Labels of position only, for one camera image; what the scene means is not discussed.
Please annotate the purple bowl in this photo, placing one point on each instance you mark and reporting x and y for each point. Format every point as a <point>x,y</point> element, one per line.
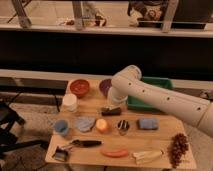
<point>104,86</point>

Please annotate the blue crumpled cloth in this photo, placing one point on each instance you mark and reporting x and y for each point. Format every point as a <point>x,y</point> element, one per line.
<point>84,124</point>

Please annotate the green plastic tray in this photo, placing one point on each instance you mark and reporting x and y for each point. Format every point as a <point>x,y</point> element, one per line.
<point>138,105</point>

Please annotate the orange carrot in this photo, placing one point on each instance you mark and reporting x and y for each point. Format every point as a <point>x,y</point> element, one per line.
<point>115,154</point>

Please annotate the yellow corn cob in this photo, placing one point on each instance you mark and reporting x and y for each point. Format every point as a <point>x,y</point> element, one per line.
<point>147,156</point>

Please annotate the white cup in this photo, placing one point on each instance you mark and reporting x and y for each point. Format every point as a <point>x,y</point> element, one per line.
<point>70,102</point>

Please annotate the silver metal cup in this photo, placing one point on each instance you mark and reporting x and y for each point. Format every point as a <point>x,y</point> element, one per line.
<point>123,127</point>

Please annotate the dark red grapes bunch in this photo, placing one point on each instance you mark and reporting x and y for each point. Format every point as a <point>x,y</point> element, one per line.
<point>178,148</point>

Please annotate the red bowl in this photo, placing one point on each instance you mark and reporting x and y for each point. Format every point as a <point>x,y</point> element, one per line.
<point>80,87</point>

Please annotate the blue sponge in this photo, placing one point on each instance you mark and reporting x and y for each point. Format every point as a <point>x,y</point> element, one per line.
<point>148,124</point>

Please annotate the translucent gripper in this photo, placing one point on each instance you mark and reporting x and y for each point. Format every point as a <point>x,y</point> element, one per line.
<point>112,106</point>

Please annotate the light blue cup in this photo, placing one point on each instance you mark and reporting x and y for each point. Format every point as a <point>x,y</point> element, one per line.
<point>61,127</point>

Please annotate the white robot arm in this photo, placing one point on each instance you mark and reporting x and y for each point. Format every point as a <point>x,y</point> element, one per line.
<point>194,111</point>

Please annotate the black rectangular block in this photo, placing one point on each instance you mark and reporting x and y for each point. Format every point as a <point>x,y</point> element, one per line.
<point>113,112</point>

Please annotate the orange yellow fruit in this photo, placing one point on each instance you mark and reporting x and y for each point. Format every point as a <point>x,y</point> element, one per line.
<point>102,125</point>

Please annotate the person in background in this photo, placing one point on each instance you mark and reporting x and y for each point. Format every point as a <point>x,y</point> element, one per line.
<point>146,13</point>

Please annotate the black handled peeler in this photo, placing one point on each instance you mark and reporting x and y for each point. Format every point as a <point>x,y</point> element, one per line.
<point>61,153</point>

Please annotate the wooden table board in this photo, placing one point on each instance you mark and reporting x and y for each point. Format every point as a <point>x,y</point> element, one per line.
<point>135,140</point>

